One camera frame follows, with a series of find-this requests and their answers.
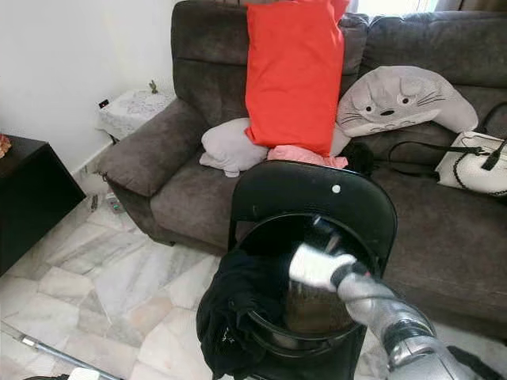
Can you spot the black garment with small logo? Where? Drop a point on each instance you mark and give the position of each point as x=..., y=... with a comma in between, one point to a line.
x=238, y=309

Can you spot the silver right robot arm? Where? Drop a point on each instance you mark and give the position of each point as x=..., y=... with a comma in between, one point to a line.
x=388, y=305

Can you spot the black round-back chair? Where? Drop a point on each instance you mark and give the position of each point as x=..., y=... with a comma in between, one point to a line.
x=309, y=190

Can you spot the pink folded cloth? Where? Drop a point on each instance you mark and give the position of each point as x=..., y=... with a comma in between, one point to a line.
x=293, y=154

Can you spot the small pale grey cushion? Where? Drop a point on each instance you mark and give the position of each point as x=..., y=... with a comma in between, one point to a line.
x=230, y=146

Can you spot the brown grey fabric sofa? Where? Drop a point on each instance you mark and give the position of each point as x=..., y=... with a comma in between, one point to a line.
x=190, y=198

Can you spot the grey cat-face plush cushion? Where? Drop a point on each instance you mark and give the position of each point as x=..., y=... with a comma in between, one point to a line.
x=396, y=101

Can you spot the large red pillow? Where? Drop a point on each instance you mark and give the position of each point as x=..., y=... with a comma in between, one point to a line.
x=293, y=79

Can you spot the black TV console cabinet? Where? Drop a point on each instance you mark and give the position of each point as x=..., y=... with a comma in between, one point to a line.
x=40, y=198

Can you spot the side table with lace cloth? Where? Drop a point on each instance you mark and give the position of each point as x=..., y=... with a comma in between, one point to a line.
x=131, y=111

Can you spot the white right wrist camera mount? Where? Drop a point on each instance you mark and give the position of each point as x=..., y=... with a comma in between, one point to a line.
x=317, y=267

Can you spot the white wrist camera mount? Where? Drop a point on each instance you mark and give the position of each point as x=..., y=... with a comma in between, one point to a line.
x=83, y=374
x=317, y=267

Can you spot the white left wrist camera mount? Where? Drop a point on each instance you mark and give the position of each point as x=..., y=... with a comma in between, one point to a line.
x=83, y=374

